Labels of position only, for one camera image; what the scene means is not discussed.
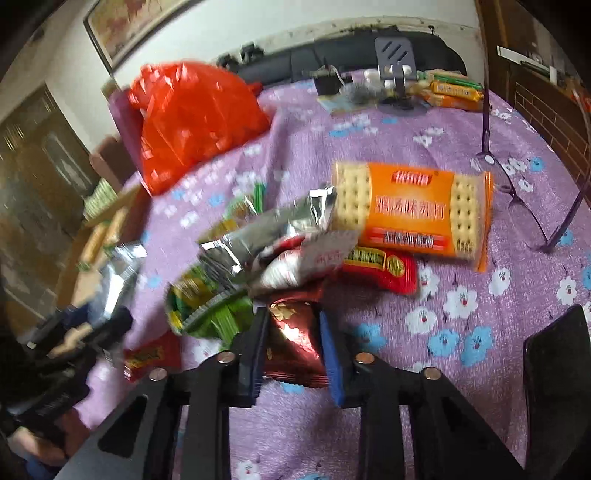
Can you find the wooden cabinet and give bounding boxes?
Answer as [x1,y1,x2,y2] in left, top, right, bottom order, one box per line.
[0,83,100,324]

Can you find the orange biscuit pack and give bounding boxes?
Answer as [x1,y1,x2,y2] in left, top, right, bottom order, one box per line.
[427,80,484,112]

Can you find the red plastic bag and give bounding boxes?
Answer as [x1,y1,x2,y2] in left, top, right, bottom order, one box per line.
[127,60,273,197]

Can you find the small black box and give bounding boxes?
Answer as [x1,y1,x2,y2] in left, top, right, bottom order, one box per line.
[316,65,352,95]

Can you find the framed horse painting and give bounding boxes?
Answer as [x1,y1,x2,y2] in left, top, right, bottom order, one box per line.
[83,0,195,75]

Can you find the slim cracker packet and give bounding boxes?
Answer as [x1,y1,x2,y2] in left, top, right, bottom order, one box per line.
[81,208,127,273]

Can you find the red gold-label snack packet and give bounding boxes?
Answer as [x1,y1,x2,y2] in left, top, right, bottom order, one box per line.
[339,247,419,296]

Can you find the orange cracker packet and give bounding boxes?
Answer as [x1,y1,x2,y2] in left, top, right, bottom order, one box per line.
[330,161,495,273]

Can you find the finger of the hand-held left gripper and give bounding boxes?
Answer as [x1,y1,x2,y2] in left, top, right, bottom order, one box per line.
[85,307,134,358]

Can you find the small white container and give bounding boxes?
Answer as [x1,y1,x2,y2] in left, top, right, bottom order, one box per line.
[362,69,393,90]

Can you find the grey phone stand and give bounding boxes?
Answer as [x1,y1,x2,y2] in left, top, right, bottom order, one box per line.
[374,37,428,112]

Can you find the purple eyeglasses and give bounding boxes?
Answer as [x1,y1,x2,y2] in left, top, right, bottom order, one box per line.
[475,83,591,254]

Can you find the cardboard box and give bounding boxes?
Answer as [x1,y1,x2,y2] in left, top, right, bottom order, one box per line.
[69,185,153,319]

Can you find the silver foil snack packet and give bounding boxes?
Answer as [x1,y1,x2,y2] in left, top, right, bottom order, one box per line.
[88,242,148,324]

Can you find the paper booklet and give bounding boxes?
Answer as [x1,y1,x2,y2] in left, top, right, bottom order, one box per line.
[318,90,384,115]

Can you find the green biscuit pack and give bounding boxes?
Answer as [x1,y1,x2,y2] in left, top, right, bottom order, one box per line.
[425,69,483,90]

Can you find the yellow green snack packet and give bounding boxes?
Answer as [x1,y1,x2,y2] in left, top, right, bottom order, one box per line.
[166,263,222,333]

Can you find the purple bottle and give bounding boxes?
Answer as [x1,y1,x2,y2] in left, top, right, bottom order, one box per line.
[108,85,148,185]

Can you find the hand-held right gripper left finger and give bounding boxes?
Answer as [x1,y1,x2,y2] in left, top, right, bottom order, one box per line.
[60,307,271,480]

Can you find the white red snack packet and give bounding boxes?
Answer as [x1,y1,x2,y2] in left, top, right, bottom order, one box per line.
[252,231,361,296]

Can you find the small green candy packet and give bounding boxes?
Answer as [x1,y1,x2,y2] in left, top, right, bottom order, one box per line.
[222,182,269,232]

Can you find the crumpled silver foil packet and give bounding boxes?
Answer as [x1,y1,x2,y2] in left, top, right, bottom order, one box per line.
[198,185,338,278]

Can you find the black sofa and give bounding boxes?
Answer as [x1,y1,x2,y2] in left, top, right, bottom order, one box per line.
[217,28,467,88]

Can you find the brown armchair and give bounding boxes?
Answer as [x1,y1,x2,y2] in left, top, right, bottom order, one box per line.
[90,136,139,190]

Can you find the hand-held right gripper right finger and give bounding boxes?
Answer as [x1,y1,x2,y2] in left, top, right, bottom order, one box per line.
[318,310,527,480]

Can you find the black phone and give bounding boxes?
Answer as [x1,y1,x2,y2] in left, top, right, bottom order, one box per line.
[523,305,591,480]

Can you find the red yellow-print snack packet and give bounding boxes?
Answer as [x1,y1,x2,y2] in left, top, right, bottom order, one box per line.
[122,332,181,381]

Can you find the green patterned blanket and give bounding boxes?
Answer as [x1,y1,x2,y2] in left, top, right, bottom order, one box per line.
[83,178,118,220]

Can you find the clear bag of dark bits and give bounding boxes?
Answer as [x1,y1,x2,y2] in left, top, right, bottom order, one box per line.
[344,83,384,104]

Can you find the purple floral tablecloth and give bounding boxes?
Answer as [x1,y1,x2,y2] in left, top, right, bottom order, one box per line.
[83,76,591,480]

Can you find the dark red snack packet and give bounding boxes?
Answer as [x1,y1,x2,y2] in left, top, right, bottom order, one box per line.
[263,281,331,389]

